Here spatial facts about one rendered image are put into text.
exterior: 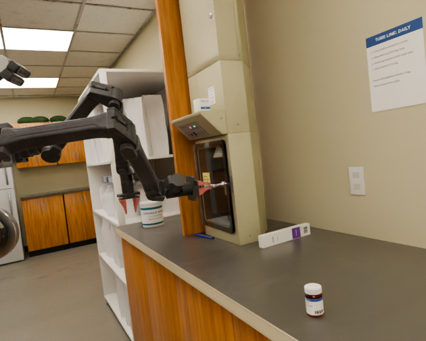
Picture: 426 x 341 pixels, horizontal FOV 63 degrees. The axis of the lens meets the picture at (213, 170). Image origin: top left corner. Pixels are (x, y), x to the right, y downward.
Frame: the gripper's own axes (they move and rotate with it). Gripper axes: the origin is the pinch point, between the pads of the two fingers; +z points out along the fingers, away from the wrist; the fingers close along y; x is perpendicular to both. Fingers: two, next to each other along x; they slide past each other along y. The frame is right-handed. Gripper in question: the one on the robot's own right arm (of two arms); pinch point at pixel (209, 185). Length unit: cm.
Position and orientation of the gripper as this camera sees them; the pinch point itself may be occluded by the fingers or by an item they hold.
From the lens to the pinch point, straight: 149.8
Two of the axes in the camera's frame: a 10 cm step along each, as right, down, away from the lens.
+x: -4.7, -0.3, 8.8
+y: -0.9, -9.9, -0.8
